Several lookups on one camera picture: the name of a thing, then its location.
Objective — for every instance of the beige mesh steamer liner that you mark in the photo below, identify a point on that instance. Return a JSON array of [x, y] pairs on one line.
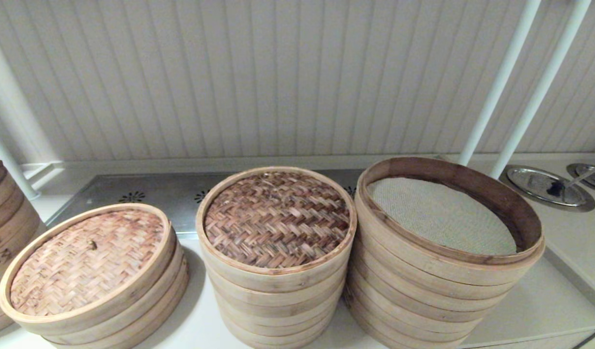
[[438, 215]]

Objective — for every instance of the white slanted metal pole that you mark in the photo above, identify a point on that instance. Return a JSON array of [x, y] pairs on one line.
[[501, 80], [544, 82]]

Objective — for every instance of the dark woven bamboo lid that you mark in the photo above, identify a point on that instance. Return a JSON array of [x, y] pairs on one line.
[[278, 218]]

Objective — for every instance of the round stainless steel plate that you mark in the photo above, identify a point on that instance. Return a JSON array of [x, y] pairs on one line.
[[581, 170], [530, 182]]

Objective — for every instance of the perforated stainless steel panel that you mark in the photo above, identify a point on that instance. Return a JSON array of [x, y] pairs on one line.
[[166, 194]]

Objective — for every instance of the low bamboo steamer basket stack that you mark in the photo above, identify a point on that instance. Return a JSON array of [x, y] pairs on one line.
[[147, 315]]

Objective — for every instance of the light woven bamboo steamer lid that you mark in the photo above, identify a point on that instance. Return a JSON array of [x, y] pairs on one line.
[[84, 261]]

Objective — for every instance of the thin white metal pole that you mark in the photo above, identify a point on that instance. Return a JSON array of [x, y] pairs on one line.
[[11, 165]]

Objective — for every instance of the bamboo steamer stack with clasps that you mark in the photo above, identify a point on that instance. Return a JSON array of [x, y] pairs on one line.
[[7, 223]]

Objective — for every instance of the thick white round column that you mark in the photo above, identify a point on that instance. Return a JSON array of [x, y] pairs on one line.
[[11, 106]]

